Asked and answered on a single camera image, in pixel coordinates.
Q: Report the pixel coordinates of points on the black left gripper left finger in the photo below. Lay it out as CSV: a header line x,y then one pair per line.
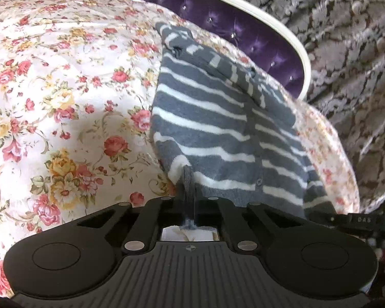
x,y
135,229

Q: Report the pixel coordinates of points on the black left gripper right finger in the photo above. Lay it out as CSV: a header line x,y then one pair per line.
x,y
245,229

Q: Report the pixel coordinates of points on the grey white striped garment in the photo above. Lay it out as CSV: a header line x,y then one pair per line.
x,y
222,130

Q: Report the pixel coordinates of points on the floral bed sheet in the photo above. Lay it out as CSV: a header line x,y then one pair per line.
x,y
77,81

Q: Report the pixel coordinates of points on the purple tufted headboard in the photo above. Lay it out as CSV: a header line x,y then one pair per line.
x,y
267,41

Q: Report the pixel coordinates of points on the brown silver damask curtain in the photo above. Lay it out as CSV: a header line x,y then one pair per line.
x,y
345,40

